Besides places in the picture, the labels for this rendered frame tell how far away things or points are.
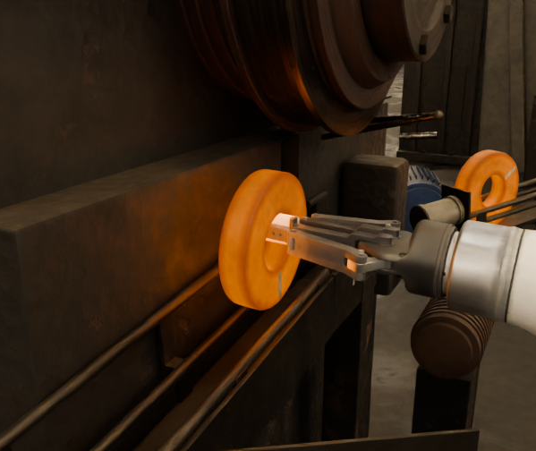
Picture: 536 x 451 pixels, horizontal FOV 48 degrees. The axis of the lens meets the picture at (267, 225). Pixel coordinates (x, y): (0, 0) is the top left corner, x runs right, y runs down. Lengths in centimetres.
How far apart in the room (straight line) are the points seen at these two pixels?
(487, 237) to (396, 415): 125
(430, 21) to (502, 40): 273
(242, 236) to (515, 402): 143
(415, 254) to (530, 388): 146
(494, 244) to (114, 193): 34
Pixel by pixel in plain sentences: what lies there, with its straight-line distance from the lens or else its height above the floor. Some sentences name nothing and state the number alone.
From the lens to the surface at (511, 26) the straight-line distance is 352.
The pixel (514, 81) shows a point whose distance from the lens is 351.
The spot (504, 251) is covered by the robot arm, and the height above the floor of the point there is 83.
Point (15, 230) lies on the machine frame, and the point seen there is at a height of 87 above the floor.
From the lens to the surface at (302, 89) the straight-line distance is 67.
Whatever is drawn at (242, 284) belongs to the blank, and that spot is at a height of 76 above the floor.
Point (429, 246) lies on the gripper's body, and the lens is 59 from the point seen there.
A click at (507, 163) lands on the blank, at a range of 131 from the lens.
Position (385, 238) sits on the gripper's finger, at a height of 82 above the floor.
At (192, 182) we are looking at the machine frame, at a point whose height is 86.
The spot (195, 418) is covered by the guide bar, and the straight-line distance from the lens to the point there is 57.
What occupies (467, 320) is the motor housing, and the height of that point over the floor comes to 52.
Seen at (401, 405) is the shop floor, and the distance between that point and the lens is 183.
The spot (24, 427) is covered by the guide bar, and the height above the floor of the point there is 72.
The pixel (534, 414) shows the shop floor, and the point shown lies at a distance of 191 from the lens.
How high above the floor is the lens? 101
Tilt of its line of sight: 18 degrees down
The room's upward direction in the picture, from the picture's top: straight up
